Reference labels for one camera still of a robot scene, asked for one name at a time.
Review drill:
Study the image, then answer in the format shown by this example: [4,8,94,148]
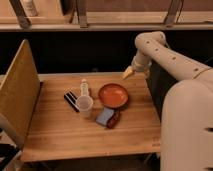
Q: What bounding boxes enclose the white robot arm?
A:
[123,31,213,171]

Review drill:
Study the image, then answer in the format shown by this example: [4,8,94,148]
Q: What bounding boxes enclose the small white bottle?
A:
[80,79,89,96]

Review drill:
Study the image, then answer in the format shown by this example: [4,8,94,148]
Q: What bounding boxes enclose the wooden side panel left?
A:
[0,39,40,148]

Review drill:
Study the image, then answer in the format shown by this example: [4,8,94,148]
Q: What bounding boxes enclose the wooden shelf frame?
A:
[0,0,213,31]

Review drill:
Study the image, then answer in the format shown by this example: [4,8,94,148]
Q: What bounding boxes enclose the blue sponge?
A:
[96,107,114,126]

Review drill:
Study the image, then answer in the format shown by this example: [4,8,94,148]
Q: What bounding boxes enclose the white bottle on shelf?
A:
[23,0,38,17]

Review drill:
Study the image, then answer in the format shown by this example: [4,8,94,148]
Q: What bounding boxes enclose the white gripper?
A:
[122,56,151,79]

